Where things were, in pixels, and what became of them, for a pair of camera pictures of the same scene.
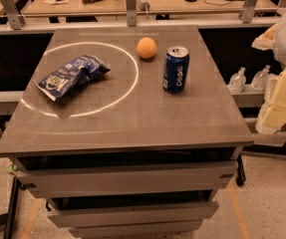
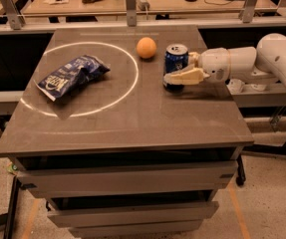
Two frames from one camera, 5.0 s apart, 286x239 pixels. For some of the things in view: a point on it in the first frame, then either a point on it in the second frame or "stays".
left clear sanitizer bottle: [237, 82] stays
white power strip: [142, 2] stays
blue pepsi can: [175, 70] stays
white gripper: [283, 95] -> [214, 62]
